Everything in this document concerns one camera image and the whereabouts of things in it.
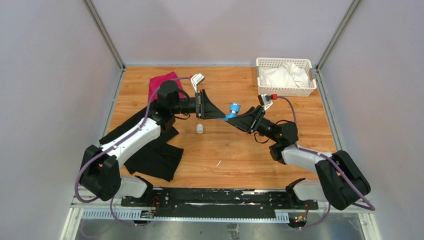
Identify aluminium frame rail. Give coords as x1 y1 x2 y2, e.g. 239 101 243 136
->
71 187 371 228

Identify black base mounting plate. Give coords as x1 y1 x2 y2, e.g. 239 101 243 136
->
120 187 318 219

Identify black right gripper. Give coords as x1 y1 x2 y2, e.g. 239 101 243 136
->
225 105 281 143

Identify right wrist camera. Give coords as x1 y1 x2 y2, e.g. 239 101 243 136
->
257 93 273 111

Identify white plastic basket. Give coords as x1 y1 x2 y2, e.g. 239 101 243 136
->
256 57 317 97

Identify black cloth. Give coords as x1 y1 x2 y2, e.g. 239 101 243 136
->
99 108 184 182

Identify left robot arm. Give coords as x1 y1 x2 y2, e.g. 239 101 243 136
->
74 78 226 207

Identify white cloth in basket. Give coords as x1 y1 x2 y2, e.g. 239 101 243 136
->
259 62 310 89

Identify blue water faucet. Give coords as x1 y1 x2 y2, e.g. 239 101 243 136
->
224 102 241 122

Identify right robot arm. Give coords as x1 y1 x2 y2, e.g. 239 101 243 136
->
227 106 374 210

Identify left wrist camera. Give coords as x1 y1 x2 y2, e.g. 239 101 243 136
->
189 73 205 94

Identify magenta cloth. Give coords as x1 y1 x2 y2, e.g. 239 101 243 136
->
147 71 185 100

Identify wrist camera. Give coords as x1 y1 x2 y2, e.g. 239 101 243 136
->
257 93 273 111
189 73 205 94

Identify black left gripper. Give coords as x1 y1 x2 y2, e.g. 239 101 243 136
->
170 89 225 121

